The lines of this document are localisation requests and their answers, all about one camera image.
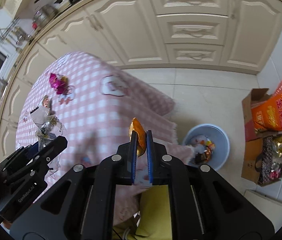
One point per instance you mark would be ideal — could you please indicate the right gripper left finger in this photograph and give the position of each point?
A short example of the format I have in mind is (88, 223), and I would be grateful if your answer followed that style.
(81, 204)

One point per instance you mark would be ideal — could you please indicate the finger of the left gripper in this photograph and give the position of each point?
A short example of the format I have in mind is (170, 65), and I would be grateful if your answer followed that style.
(19, 159)
(45, 160)

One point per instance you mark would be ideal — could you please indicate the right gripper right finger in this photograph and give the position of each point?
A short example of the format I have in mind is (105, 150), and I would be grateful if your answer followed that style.
(203, 205)

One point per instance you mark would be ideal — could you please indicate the clear silver plastic wrapper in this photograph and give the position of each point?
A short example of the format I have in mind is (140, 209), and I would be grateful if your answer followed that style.
(49, 127)

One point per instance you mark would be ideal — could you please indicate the orange snack wrapper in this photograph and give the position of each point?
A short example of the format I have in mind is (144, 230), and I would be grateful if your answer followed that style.
(137, 127)

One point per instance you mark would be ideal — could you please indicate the light blue trash bin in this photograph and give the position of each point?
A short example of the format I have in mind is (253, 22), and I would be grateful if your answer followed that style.
(208, 144)

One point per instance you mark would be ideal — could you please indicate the yellow cloth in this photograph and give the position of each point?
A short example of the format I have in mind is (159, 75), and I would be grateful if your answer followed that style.
(155, 218)

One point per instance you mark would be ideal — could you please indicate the red white small wrapper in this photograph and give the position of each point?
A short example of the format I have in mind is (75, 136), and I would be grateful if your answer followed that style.
(45, 101)

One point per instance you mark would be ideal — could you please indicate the magenta candy wrapper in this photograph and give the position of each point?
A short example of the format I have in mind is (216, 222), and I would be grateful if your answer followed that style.
(59, 83)

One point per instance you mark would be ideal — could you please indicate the pink checkered tablecloth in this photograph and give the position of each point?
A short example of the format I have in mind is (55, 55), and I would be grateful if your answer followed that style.
(96, 110)

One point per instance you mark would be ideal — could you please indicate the brown cardboard box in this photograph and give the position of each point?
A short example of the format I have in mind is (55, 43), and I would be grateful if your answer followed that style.
(253, 139)

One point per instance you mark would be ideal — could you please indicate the black patterned gift bag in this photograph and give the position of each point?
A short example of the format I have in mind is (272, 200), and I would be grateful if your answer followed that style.
(268, 163)

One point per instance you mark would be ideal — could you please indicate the orange rice bag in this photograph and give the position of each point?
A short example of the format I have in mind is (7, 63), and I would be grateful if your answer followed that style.
(267, 115)

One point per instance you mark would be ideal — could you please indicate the hanging utensil rack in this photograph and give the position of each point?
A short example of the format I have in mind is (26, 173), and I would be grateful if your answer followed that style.
(14, 34)

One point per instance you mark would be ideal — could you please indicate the steel steamer pot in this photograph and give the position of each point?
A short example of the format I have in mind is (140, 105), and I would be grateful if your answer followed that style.
(43, 16)

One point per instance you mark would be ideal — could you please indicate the cream lower cabinets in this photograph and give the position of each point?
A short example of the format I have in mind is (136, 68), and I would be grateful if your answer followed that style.
(231, 35)

